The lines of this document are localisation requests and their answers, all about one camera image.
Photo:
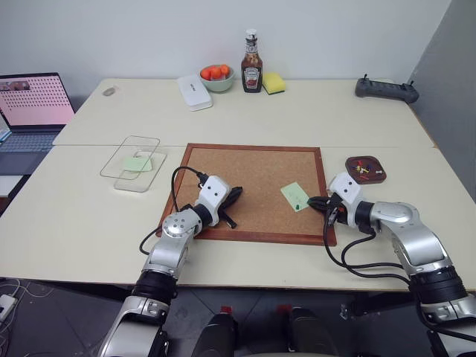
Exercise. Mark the yellow sponge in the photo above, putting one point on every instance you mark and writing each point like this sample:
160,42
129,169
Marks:
274,82

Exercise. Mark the orange toy vegetable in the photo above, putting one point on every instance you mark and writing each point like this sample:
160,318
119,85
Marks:
209,72
224,69

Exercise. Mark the white rectangular case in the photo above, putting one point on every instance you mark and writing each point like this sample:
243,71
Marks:
194,93

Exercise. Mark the white power strip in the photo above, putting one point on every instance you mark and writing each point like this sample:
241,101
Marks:
5,304

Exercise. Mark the green sticky note with writing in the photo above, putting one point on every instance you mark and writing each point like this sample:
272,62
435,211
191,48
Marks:
293,194

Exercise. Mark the grey partition panel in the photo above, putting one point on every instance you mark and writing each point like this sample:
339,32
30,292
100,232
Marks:
446,93

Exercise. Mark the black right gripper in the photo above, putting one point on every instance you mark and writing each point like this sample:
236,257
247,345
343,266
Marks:
334,210

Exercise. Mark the pale green bowl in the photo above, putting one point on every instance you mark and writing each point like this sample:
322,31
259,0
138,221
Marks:
219,83

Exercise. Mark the black remote controller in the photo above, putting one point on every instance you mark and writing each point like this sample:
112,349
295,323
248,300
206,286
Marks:
386,90

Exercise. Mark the small grey round object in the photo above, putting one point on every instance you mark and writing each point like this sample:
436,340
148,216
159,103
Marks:
109,91

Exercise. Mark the brown square tray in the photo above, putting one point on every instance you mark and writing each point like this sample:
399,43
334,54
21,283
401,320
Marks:
366,170

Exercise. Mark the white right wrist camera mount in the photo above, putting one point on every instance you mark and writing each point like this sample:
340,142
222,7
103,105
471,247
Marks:
346,186

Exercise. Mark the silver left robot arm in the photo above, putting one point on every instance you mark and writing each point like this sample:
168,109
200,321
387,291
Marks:
169,245

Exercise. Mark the open laptop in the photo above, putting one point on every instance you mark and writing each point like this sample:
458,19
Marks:
29,111

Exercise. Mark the plain green sticky note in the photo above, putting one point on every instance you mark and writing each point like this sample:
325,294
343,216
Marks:
137,164

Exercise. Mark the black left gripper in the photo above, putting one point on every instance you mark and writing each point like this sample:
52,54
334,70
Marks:
227,202

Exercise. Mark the ketchup bottle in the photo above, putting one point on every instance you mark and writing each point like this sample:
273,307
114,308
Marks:
252,70

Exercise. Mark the wood framed cork board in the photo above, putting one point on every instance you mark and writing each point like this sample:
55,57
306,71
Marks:
256,175

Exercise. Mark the clear plastic box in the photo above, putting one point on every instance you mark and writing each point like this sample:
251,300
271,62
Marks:
134,163

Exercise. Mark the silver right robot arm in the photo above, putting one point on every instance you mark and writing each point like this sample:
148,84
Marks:
420,238

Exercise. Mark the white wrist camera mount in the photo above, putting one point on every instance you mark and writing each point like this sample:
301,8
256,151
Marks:
346,186
212,193

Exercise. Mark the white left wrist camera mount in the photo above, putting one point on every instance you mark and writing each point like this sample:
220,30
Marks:
212,193

